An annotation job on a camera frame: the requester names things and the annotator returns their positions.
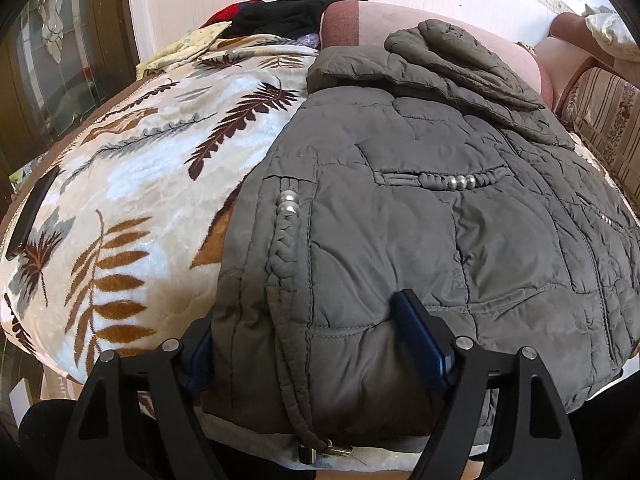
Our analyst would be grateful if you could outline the striped floral quilted bedding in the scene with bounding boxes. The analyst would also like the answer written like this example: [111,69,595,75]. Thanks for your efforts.
[560,67,639,210]

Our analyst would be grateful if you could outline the black garment pile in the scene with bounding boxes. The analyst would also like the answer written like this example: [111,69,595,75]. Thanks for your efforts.
[221,0,360,39]

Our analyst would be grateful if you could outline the black phone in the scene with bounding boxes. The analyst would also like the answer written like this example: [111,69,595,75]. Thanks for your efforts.
[6,166,60,261]

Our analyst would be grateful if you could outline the cream leaf-pattern fleece blanket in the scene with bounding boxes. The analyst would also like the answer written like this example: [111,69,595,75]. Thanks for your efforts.
[0,32,640,474]

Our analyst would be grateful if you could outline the purple patterned item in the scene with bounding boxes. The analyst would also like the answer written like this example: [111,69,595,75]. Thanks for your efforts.
[296,32,320,49]

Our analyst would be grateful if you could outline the white crumpled cloth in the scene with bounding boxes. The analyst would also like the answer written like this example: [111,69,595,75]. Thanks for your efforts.
[582,6,640,63]

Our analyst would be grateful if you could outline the yellow patterned cloth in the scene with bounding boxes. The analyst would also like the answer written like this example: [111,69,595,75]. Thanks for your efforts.
[136,21,231,80]

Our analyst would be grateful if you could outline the red garment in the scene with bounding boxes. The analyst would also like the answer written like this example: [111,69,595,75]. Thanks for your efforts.
[202,0,253,28]

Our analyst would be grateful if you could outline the pink quilted bolster pillow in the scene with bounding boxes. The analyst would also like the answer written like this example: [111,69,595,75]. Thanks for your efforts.
[319,0,554,107]

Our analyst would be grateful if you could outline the wooden stained-glass door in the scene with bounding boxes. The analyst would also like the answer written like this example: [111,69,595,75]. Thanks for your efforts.
[1,0,139,178]

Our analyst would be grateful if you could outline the olive quilted hooded jacket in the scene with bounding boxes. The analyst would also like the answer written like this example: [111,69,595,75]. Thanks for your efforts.
[202,20,639,453]

